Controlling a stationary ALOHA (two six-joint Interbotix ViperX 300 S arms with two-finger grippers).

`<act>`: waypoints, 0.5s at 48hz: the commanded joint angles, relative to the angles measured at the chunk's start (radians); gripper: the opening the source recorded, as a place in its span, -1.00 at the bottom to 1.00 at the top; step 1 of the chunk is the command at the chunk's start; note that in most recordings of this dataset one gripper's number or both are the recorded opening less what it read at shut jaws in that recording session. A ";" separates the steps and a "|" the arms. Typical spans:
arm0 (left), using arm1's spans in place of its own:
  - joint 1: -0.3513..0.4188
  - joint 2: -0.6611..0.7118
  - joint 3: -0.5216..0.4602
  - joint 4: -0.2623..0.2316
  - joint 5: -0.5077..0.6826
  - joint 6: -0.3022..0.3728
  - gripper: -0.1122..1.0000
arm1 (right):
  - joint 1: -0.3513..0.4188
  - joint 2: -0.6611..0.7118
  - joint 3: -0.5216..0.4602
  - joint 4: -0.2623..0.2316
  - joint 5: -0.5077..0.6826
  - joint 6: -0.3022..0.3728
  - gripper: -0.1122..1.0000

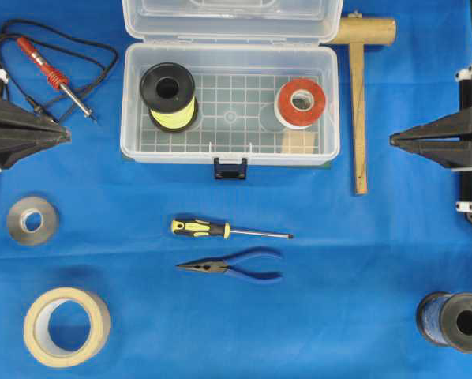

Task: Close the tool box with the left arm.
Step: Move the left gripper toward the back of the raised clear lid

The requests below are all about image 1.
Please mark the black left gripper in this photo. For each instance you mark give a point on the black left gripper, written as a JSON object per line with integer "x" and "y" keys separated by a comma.
{"x": 29, "y": 133}

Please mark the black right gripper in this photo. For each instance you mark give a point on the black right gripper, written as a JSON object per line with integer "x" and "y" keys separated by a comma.
{"x": 454, "y": 155}

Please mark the clear plastic tool box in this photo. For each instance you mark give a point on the clear plastic tool box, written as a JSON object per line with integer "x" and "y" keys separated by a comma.
{"x": 240, "y": 53}

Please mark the red soldering iron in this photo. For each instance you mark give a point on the red soldering iron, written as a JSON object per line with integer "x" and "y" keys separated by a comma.
{"x": 55, "y": 77}

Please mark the grey tape roll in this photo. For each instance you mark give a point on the grey tape roll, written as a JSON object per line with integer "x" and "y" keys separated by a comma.
{"x": 32, "y": 221}

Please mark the wooden mallet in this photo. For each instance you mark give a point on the wooden mallet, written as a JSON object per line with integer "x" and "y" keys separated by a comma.
{"x": 356, "y": 32}

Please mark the red tape roll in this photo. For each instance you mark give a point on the red tape roll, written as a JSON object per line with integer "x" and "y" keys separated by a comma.
{"x": 299, "y": 103}

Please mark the beige masking tape roll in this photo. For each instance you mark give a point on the beige masking tape roll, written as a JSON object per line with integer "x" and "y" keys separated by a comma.
{"x": 66, "y": 326}

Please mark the blue table cloth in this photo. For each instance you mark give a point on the blue table cloth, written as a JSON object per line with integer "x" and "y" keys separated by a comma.
{"x": 286, "y": 274}

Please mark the yellow black screwdriver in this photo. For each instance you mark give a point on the yellow black screwdriver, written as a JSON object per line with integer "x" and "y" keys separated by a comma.
{"x": 197, "y": 228}

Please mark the blue needle nose pliers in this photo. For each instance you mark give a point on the blue needle nose pliers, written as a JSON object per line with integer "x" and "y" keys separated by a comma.
{"x": 228, "y": 266}

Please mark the yellow wire spool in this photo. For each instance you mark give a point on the yellow wire spool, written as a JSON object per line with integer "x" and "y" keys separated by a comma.
{"x": 168, "y": 91}

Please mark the blue wire spool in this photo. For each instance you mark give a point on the blue wire spool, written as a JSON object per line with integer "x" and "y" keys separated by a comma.
{"x": 445, "y": 320}

